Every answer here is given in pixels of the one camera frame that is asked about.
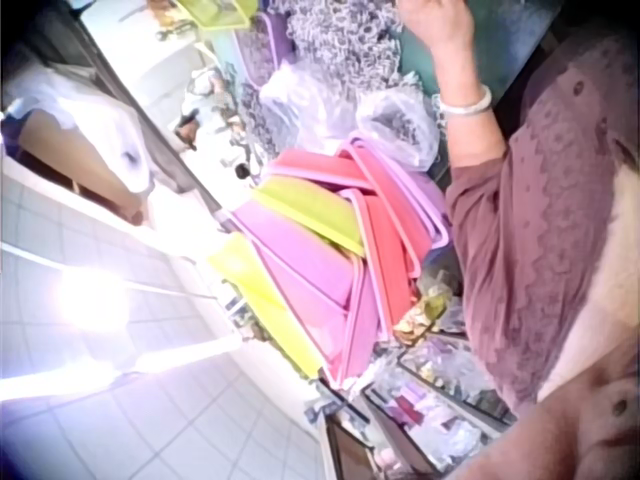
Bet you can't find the person's left hand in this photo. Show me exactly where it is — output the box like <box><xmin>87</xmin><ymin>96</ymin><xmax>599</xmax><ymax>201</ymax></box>
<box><xmin>399</xmin><ymin>0</ymin><xmax>477</xmax><ymax>52</ymax></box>

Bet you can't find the heap of grey lace pieces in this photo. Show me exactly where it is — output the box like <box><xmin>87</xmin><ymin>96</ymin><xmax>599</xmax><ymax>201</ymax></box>
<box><xmin>282</xmin><ymin>0</ymin><xmax>419</xmax><ymax>104</ymax></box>

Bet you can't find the silver bangle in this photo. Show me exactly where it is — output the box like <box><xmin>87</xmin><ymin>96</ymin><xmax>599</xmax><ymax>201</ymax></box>
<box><xmin>438</xmin><ymin>83</ymin><xmax>494</xmax><ymax>119</ymax></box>

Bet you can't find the clear plastic bag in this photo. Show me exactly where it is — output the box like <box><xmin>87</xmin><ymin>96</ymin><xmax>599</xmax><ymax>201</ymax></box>
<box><xmin>258</xmin><ymin>59</ymin><xmax>354</xmax><ymax>157</ymax></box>
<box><xmin>356</xmin><ymin>88</ymin><xmax>442</xmax><ymax>172</ymax></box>

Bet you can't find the purple plastic tray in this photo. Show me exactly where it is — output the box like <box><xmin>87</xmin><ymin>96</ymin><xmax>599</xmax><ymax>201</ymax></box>
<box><xmin>238</xmin><ymin>12</ymin><xmax>297</xmax><ymax>99</ymax></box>

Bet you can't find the yellow-green plastic basket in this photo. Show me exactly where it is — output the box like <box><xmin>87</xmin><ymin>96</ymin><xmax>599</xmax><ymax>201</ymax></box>
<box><xmin>174</xmin><ymin>0</ymin><xmax>257</xmax><ymax>34</ymax></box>

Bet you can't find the stack of coloured plastic trays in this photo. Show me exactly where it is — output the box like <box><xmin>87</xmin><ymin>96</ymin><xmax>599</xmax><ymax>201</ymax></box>
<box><xmin>207</xmin><ymin>137</ymin><xmax>451</xmax><ymax>396</ymax></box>

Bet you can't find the gold and green packet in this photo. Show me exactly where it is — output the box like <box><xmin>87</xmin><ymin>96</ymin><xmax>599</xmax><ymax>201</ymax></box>
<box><xmin>393</xmin><ymin>269</ymin><xmax>454</xmax><ymax>347</ymax></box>

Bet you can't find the dark long counter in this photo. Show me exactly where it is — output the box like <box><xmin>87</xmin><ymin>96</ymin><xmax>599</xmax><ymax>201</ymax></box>
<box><xmin>9</xmin><ymin>0</ymin><xmax>236</xmax><ymax>236</ymax></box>

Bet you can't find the glass display case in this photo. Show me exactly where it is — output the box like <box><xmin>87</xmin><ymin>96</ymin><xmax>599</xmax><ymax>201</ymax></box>
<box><xmin>309</xmin><ymin>334</ymin><xmax>519</xmax><ymax>480</ymax></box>

